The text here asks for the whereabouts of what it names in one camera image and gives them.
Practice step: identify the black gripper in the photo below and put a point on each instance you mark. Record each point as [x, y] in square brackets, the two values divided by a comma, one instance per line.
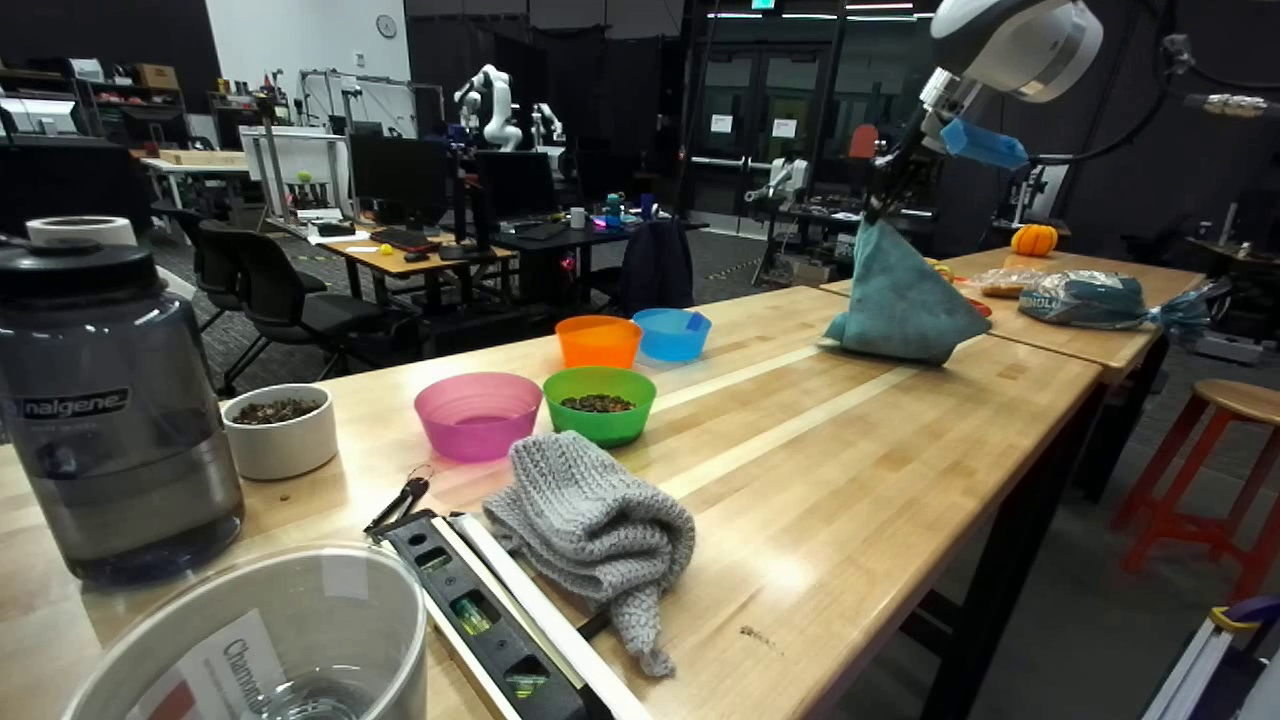
[908, 162]

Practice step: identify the blue cloth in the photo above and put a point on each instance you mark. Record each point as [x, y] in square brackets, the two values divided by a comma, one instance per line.
[900, 302]

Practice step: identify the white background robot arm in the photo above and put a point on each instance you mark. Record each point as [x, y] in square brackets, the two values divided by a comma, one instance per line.
[547, 125]
[493, 107]
[791, 181]

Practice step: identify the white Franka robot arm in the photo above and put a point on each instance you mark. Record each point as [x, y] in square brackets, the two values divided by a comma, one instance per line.
[1026, 46]

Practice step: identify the small beige object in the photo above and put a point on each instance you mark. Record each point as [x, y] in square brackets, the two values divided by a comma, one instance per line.
[1005, 287]

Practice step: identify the small orange object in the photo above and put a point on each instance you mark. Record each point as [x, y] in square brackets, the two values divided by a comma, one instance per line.
[1032, 241]

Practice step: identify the bagged stack of blue cloths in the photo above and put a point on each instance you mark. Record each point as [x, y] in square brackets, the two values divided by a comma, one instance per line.
[1080, 302]

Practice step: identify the short wooden table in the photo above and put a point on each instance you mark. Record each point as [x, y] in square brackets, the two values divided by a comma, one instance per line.
[1095, 346]

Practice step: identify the blue plastic bowl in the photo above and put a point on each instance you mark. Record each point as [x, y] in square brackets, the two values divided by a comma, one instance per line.
[674, 336]

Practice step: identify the long wooden table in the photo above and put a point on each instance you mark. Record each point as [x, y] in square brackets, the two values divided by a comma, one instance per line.
[826, 505]

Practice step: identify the crumpled blue plastic wrap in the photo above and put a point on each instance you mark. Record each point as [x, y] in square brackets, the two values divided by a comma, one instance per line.
[1183, 313]

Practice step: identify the orange plastic bowl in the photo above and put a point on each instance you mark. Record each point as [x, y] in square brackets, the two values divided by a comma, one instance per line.
[597, 346]

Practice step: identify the green plastic bowl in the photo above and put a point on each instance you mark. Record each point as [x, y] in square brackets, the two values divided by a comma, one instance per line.
[603, 408]

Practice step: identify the black computer monitor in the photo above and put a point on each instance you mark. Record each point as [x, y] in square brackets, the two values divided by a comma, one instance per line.
[518, 185]
[401, 181]

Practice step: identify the wooden stool with red legs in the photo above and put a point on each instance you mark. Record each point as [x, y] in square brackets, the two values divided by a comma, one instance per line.
[1243, 401]

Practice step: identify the grey knitted beanie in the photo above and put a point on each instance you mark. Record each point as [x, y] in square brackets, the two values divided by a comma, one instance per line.
[594, 524]

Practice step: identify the pink plastic bowl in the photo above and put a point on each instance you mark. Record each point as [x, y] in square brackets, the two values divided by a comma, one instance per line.
[479, 417]

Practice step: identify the background wooden desk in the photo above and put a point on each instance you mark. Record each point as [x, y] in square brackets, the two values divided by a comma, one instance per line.
[386, 253]

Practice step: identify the robot cart platform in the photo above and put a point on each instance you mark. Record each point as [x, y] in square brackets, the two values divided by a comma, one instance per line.
[1226, 667]

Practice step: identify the black spirit level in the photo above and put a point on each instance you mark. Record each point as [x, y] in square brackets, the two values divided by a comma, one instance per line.
[486, 628]

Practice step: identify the black office chair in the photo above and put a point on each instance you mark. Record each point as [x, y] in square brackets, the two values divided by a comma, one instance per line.
[266, 282]

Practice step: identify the large white bucket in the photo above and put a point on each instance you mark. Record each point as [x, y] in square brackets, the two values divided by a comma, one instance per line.
[266, 634]

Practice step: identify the white tape roll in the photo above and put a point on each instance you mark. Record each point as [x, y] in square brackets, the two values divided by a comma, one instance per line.
[82, 230]

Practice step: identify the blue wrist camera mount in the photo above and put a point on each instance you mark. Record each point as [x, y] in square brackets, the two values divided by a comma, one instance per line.
[987, 147]

